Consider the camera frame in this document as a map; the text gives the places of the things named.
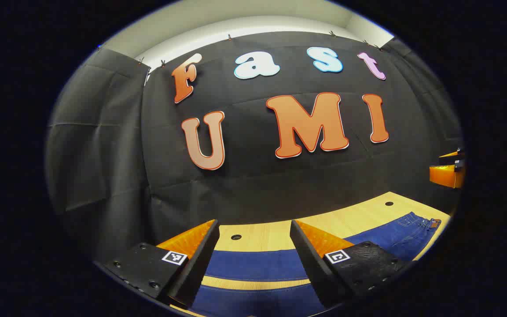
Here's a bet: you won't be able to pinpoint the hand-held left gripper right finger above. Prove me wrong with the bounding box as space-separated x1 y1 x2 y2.
290 219 408 309

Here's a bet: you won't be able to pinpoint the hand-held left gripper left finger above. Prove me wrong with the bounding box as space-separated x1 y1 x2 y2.
103 219 220 309

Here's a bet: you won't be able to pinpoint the blue denim jeans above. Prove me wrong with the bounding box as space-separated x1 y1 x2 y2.
191 211 442 317

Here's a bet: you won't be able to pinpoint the black backdrop cloth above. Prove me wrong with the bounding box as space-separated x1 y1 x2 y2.
44 31 464 265

